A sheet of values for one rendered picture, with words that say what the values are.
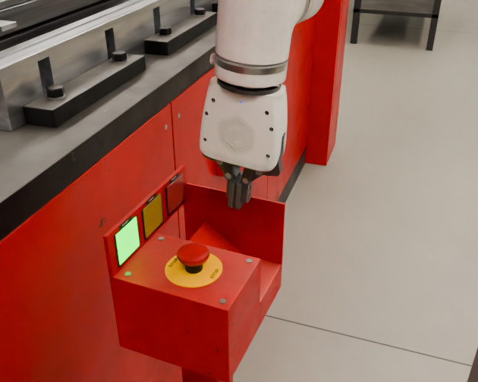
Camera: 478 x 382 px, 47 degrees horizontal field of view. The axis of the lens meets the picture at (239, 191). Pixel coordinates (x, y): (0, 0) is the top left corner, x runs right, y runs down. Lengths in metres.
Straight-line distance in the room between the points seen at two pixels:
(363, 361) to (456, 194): 1.11
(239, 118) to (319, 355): 1.12
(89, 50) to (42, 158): 0.31
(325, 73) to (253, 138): 1.84
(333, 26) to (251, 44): 1.83
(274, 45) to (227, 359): 0.37
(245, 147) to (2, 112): 0.39
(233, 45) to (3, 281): 0.39
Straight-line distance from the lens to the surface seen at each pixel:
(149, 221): 0.73
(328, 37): 2.43
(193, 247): 0.68
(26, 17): 1.31
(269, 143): 0.64
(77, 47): 1.00
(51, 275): 0.81
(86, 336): 0.94
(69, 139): 0.83
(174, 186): 0.78
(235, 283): 0.67
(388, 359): 1.70
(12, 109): 0.88
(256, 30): 0.59
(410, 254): 2.11
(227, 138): 0.66
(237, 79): 0.61
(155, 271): 0.69
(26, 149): 0.82
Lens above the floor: 1.21
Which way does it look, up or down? 30 degrees down
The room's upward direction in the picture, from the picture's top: straight up
